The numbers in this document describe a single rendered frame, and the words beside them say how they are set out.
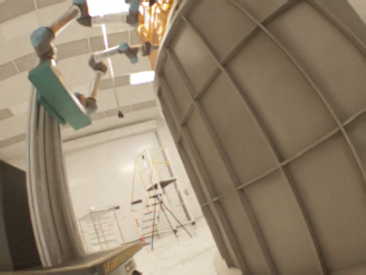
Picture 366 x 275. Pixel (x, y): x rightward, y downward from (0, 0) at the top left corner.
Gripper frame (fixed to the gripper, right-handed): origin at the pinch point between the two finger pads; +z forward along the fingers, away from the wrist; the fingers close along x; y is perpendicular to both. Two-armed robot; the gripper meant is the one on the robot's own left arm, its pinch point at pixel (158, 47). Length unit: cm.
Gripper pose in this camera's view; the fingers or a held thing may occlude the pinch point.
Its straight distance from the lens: 180.8
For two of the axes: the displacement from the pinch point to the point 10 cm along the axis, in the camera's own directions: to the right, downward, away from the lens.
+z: 9.2, -2.5, 3.1
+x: -1.7, 4.6, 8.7
